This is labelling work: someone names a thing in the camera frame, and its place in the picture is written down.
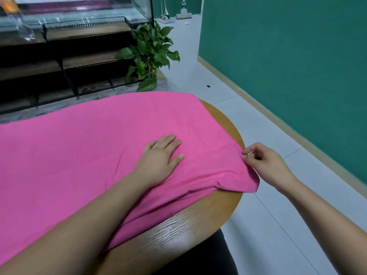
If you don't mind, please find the person's left hand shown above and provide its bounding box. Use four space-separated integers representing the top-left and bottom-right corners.
133 134 186 188

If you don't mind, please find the person's right hand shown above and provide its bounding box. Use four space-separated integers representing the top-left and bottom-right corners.
241 142 299 194

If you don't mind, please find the pile of pink cloths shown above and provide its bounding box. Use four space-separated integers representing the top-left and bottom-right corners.
0 91 261 267

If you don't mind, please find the person's right forearm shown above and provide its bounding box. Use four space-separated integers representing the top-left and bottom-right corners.
284 179 367 275

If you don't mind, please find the person's left forearm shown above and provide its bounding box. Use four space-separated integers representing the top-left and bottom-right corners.
0 171 151 275

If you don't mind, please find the green potted plant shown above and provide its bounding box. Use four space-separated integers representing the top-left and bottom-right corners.
115 20 181 93

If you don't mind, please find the dark wooden shelf cabinet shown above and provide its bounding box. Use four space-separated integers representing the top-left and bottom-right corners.
0 20 164 115

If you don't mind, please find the white mop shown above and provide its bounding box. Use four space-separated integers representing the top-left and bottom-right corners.
175 0 193 20

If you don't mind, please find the glass display case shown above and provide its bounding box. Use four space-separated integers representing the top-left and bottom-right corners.
0 0 154 32

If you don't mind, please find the clear bottle with orange label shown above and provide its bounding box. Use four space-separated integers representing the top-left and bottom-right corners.
0 0 36 42

